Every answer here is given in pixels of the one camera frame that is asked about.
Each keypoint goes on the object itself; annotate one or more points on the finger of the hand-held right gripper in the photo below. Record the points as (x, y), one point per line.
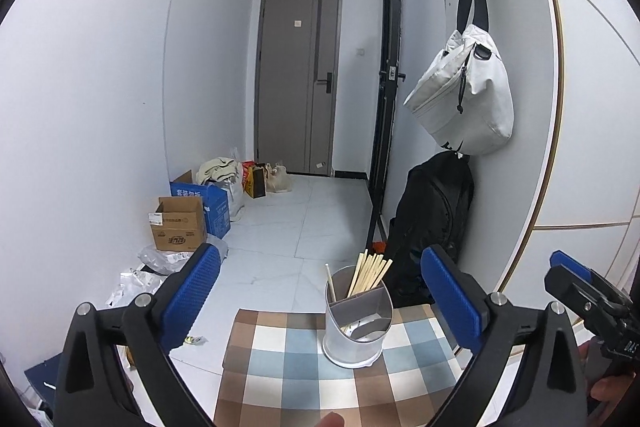
(570, 263)

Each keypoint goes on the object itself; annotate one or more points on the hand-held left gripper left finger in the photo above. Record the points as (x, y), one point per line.
(192, 292)

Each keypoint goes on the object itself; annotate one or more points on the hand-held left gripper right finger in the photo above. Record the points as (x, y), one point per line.
(452, 302)

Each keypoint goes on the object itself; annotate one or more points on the bundle of wooden chopsticks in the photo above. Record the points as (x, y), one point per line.
(367, 274)

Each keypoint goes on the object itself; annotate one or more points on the white plastic utensil holder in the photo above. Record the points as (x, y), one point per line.
(350, 347)

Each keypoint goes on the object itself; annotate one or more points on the single wooden chopstick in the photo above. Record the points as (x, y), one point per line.
(330, 282)

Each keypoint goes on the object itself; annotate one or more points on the white shoulder bag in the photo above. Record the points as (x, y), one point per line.
(465, 107)

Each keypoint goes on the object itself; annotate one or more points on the person's right hand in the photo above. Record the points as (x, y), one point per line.
(607, 389)

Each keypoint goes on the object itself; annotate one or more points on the person's left hand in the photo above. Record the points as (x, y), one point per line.
(331, 420)

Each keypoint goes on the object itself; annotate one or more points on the grey plastic mailer bag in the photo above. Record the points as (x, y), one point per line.
(160, 259)

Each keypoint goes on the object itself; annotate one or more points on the small floor wrapper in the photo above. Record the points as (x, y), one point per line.
(195, 340)

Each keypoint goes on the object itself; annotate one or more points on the brown cardboard box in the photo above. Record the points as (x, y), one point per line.
(177, 232)

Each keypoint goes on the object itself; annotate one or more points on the blue cardboard box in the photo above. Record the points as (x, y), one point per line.
(220, 212)

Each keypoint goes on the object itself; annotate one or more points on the black backpack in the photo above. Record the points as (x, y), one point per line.
(435, 217)

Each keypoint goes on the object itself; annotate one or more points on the small orange item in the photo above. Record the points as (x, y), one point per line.
(380, 248)

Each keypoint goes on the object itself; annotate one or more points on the white sack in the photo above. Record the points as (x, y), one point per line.
(235, 197)

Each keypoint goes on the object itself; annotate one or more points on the plaid tablecloth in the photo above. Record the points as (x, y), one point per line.
(280, 357)

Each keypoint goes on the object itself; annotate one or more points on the red and yellow bag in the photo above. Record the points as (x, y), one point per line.
(248, 179)

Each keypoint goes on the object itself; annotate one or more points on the black paper bag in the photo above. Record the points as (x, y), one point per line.
(259, 182)

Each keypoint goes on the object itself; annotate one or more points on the beige tote bag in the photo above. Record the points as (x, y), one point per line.
(278, 179)

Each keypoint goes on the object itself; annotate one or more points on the navy shoe box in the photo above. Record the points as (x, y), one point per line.
(45, 377)

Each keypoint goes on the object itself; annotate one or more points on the black open door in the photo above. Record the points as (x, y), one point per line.
(387, 132)

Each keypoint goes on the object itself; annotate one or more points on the grey door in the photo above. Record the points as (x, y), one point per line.
(285, 97)

